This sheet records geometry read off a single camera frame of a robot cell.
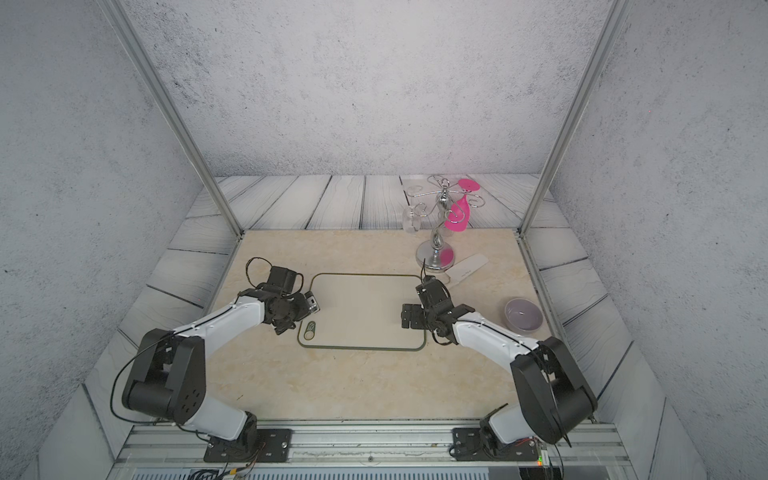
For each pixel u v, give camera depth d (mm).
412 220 1088
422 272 1065
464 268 1084
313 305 847
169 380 442
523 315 936
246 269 748
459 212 1011
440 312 684
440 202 924
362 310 974
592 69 792
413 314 794
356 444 743
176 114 883
